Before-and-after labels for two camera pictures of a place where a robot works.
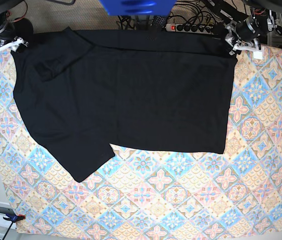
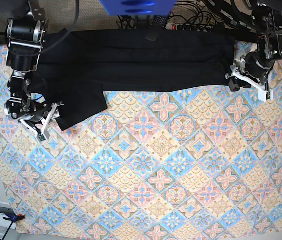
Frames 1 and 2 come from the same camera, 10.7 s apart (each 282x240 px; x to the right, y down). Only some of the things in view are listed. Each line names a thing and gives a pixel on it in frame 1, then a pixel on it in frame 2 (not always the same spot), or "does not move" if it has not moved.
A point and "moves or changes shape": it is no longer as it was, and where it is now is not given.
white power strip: x=198 y=29 does not move
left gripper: x=2 y=33 → x=28 y=111
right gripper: x=243 y=31 → x=253 y=65
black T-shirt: x=80 y=91 moves or changes shape
